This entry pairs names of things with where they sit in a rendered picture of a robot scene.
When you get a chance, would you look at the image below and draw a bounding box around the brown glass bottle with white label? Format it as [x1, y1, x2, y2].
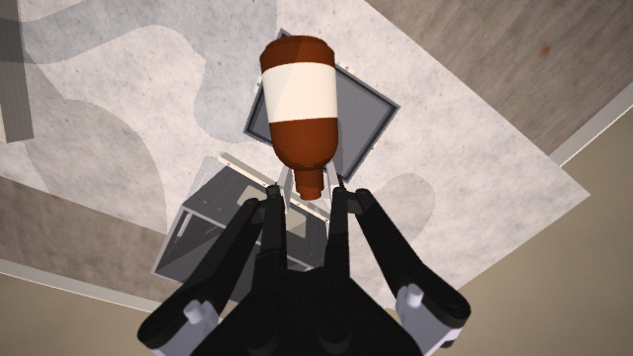
[259, 35, 338, 201]

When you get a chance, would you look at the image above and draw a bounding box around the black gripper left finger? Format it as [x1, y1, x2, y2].
[136, 165, 294, 356]

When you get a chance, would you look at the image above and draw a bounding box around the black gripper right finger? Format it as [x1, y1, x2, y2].
[316, 159, 471, 356]

